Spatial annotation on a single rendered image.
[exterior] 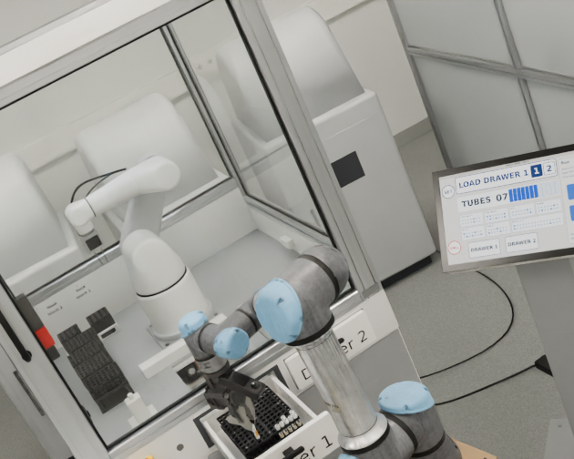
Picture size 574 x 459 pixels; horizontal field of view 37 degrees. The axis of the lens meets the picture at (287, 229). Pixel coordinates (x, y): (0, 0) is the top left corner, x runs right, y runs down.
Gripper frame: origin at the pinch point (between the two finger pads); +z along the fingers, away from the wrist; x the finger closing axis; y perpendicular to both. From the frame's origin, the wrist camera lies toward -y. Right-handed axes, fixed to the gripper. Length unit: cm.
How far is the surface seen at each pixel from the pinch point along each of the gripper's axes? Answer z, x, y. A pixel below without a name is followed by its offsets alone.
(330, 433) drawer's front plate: 10.6, -7.6, -15.9
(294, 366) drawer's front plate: 7.9, -32.6, 5.1
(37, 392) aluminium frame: -28, 17, 47
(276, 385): 10.4, -27.2, 10.1
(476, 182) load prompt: -18, -81, -48
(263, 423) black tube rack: 7.9, -8.5, 4.4
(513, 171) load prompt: -19, -82, -59
